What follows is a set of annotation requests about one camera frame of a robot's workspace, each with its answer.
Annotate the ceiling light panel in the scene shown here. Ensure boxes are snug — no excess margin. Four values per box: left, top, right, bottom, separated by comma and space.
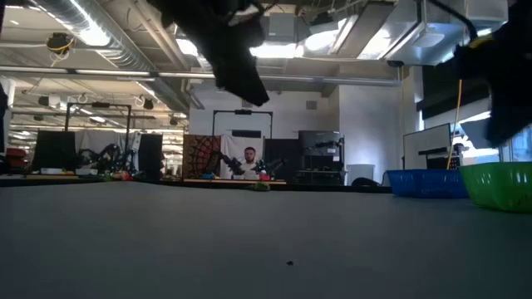
176, 37, 301, 60

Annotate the white sheet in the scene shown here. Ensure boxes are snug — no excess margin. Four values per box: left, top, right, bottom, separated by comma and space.
219, 133, 265, 171

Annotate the person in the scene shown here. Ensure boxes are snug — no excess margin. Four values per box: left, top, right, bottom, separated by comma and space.
234, 146, 267, 181

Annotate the blue plastic basket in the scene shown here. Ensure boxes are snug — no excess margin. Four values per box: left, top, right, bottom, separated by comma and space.
385, 169, 470, 199

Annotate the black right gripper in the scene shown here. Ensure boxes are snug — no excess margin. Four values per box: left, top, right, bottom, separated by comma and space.
455, 0, 532, 147

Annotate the yellow tag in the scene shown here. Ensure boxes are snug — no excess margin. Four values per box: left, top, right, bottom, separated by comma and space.
469, 36, 496, 48

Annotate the red crate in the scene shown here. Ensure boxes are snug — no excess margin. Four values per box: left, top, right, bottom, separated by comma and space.
6, 148, 28, 168

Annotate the grey ceiling box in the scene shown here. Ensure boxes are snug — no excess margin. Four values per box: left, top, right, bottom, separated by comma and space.
268, 12, 297, 42

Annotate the green plastic basket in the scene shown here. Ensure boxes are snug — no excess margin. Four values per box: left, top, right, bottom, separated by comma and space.
459, 161, 532, 214

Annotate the tilted white panel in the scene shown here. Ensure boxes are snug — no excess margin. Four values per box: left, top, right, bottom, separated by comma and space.
460, 117, 495, 150

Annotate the white bin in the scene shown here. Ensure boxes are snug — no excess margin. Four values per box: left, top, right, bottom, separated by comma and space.
346, 164, 376, 186

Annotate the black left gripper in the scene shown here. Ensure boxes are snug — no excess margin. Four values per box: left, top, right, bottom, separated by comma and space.
147, 0, 271, 107

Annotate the long horizontal pipe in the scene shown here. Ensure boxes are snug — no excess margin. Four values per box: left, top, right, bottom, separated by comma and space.
0, 65, 402, 88

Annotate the black yellow ceiling reel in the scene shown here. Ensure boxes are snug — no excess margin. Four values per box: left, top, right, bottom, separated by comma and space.
44, 32, 76, 57

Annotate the whiteboard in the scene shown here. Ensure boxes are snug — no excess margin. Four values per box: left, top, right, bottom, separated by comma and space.
401, 122, 453, 170

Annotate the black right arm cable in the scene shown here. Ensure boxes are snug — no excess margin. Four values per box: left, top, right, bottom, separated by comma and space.
426, 0, 479, 42

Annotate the yellow cable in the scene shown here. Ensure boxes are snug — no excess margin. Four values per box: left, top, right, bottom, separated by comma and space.
446, 78, 463, 170

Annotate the patterned tapestry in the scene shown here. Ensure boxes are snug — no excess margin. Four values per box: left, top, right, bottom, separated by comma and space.
182, 134, 223, 180

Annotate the silver ventilation duct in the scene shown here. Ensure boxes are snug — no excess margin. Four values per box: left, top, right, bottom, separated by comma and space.
31, 0, 192, 113

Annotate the black shelving rack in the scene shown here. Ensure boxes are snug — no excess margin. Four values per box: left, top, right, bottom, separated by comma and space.
298, 130, 346, 186

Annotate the black rig frame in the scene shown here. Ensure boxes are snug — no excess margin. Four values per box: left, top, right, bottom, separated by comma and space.
64, 101, 133, 167
212, 109, 274, 140

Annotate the black backdrop panel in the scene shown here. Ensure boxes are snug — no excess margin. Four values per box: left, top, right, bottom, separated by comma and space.
138, 133, 164, 183
32, 130, 77, 171
264, 138, 300, 183

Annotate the grey table mat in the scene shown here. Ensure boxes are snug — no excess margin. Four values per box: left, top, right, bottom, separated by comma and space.
0, 181, 532, 299

